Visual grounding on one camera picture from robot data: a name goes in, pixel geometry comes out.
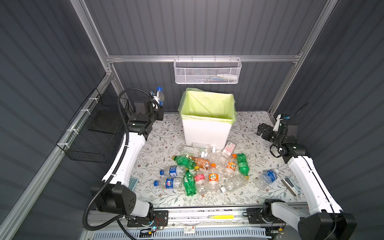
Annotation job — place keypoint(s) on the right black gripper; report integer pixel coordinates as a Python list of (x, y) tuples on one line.
[(268, 130)]

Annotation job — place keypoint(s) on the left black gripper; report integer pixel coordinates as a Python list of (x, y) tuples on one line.
[(159, 112)]

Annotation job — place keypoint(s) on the clear bottle blue label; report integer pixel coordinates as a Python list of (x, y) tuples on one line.
[(160, 96)]

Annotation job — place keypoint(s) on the crushed blue label water bottle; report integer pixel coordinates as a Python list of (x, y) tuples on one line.
[(266, 178)]

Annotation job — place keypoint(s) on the clear bottle blue cap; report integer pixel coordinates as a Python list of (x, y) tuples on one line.
[(169, 183), (173, 171)]

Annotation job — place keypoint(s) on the orange label bottle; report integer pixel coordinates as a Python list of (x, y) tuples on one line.
[(231, 166), (213, 178)]

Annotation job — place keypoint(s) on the clear bottle white cap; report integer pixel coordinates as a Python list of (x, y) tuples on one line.
[(217, 159), (234, 184)]

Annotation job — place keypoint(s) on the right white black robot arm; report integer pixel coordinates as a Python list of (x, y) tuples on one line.
[(326, 219)]

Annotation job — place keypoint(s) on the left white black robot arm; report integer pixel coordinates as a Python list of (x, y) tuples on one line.
[(116, 197)]

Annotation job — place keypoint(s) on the green plastic bin liner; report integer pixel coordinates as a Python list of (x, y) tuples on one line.
[(199, 105)]

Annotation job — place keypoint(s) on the clear bottle near bin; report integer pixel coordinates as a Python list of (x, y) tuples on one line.
[(197, 150)]

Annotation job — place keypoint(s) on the white waste bin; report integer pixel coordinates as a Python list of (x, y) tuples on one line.
[(213, 133)]

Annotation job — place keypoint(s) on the teal calculator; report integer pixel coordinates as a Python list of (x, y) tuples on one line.
[(133, 182)]

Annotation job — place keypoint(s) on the amber tea bottle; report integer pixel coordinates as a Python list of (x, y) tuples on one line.
[(202, 163)]

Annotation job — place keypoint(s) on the green crushed bottle lower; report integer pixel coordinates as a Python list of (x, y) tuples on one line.
[(189, 184)]

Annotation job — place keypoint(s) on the clear bottle pink label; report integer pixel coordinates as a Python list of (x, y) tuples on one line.
[(200, 181)]

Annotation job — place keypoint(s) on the white tube in basket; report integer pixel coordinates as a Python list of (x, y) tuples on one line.
[(228, 77)]

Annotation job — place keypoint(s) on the white wire wall basket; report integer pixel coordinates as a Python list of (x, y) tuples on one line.
[(203, 71)]

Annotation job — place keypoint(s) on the black wire side basket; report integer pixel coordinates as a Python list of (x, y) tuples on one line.
[(97, 135)]

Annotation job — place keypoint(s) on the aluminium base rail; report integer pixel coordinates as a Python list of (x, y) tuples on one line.
[(192, 223)]

